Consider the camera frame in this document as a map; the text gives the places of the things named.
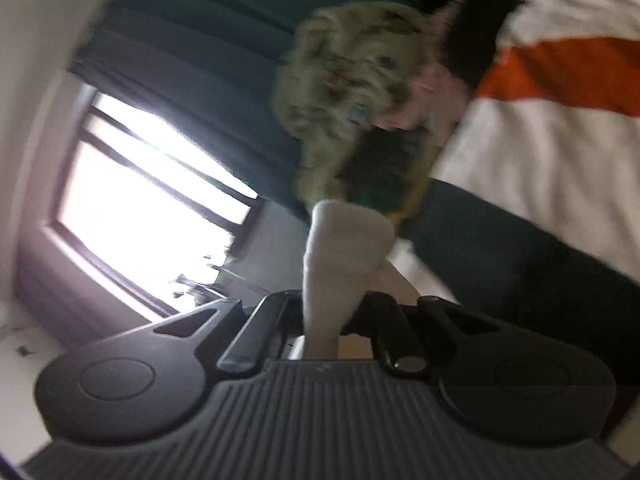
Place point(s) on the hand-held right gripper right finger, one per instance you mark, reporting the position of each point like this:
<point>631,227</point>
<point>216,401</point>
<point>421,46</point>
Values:
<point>376,316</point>

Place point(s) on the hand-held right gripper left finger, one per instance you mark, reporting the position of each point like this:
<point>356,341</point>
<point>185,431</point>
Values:
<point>280,310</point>

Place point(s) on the white cloth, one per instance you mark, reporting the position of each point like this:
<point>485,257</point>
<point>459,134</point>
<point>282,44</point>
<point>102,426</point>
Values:
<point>340,265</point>

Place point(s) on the camouflage patterned garment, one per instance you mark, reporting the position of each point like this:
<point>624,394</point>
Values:
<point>340,85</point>

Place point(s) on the white orange black striped garment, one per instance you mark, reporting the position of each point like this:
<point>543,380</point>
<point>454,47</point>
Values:
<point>545,125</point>

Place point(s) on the dark green curtain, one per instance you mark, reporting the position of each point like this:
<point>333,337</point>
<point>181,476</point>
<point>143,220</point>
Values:
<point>200,40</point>

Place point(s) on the window with dark frame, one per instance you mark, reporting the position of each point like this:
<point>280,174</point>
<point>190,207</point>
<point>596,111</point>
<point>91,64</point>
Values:
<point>145,200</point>

